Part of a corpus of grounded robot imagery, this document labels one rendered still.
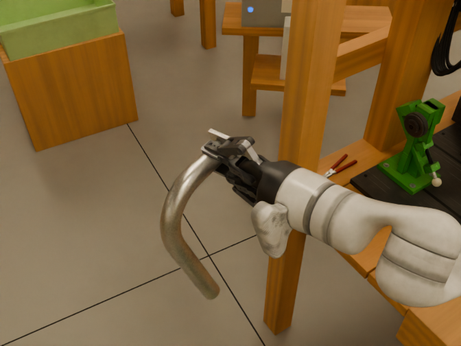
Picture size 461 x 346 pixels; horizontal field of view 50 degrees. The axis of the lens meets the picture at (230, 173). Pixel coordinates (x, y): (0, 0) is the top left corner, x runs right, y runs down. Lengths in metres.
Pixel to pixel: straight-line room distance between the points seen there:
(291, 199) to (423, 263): 0.16
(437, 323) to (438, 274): 0.83
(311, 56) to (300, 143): 0.28
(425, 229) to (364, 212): 0.07
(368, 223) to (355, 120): 2.80
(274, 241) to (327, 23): 0.72
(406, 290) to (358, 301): 1.89
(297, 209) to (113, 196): 2.28
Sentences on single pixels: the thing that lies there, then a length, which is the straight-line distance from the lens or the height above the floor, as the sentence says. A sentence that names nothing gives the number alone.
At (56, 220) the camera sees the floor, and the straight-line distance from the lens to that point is 2.80.
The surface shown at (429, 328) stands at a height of 0.90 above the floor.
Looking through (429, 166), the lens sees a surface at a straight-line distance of 1.59.
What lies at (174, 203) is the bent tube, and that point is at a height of 1.51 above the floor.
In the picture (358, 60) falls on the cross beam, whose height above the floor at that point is 1.23.
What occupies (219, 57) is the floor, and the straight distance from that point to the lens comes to 3.88.
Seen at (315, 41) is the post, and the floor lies 1.42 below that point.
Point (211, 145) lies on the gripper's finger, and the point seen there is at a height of 1.55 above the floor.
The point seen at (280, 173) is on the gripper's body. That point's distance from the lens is 0.62.
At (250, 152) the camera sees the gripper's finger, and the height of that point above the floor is 1.59.
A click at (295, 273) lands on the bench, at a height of 0.42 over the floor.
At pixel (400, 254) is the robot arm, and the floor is 1.61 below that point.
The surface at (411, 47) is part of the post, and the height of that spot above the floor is 1.28.
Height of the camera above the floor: 2.02
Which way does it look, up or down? 44 degrees down
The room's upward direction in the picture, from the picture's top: straight up
